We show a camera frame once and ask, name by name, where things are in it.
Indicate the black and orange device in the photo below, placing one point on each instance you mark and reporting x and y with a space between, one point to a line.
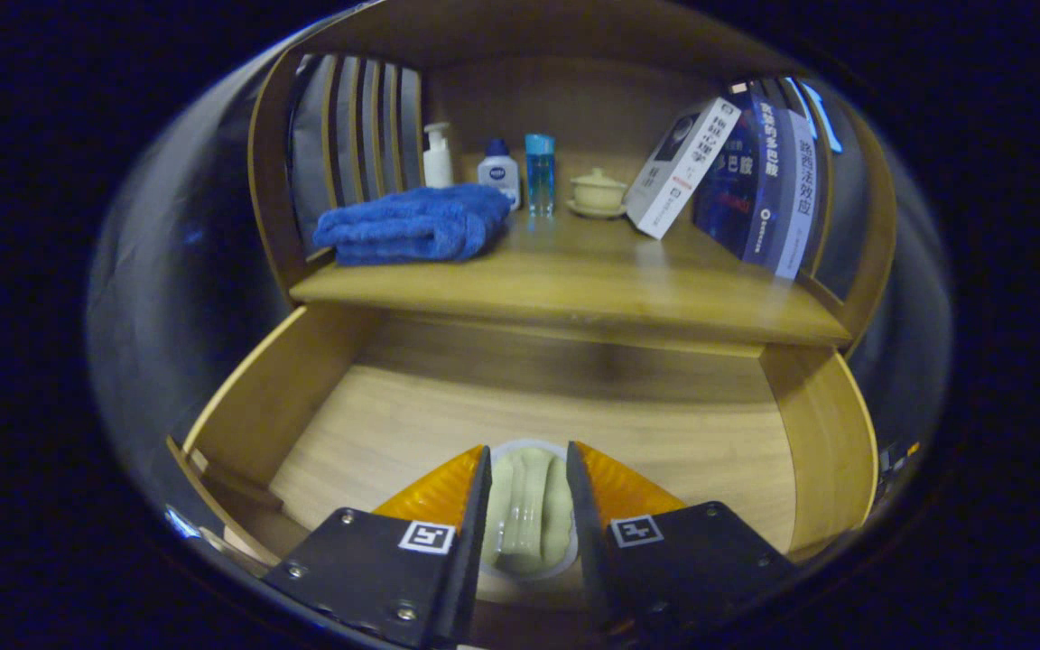
899 456

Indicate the blue folded towel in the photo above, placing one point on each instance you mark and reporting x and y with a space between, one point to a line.
412 226

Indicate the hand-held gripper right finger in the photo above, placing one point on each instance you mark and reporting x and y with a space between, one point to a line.
585 542

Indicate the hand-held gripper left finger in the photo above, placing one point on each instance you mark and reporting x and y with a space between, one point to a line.
475 551

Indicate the wooden cabinet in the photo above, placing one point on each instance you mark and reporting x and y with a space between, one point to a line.
565 99

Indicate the clear blue bottle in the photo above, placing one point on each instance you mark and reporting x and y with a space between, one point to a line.
540 176

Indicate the white pump bottle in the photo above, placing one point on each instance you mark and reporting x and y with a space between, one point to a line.
437 167

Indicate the white book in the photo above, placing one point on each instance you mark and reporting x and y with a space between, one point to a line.
678 171

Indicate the pale grey-blue book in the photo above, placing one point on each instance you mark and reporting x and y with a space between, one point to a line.
802 199

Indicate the wooden countertop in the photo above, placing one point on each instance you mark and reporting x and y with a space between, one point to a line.
574 271

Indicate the pale green brush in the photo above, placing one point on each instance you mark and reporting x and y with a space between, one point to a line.
529 506

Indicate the cream lidded teacup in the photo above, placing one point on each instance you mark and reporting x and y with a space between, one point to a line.
598 192

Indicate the dark blue book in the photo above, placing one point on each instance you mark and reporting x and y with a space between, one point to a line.
746 199

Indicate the wooden drawer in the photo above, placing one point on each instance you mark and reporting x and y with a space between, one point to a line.
484 406

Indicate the white bottle with blue cap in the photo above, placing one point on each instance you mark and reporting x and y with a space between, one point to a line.
499 171

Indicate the black backdrop cloth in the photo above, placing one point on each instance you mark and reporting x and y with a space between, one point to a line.
186 271

